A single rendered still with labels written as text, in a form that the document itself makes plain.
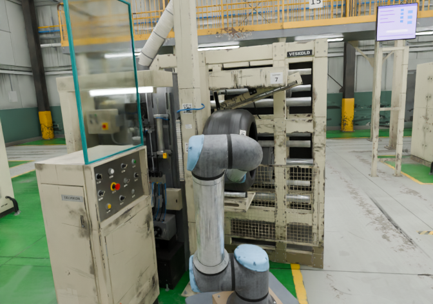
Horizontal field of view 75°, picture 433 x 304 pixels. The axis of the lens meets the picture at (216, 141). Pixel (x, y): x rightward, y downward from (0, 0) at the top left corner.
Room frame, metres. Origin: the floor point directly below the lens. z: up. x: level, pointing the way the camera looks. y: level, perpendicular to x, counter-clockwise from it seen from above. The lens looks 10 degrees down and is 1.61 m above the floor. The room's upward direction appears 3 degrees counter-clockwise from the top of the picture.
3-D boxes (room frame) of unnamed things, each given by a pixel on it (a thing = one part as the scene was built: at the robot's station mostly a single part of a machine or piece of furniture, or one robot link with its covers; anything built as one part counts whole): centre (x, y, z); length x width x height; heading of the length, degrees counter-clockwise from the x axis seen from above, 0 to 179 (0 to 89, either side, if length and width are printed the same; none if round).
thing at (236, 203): (1.92, -0.03, 0.84); 0.36 x 0.09 x 0.06; 72
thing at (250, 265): (1.11, -0.12, 0.84); 0.17 x 0.15 x 0.18; 92
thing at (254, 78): (2.30, -0.28, 1.71); 0.61 x 0.25 x 0.15; 72
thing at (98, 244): (1.76, 0.77, 0.63); 0.56 x 0.41 x 1.27; 162
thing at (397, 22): (4.78, -3.00, 2.60); 0.60 x 0.05 x 0.55; 81
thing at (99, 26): (1.71, 0.61, 1.75); 0.55 x 0.02 x 0.95; 162
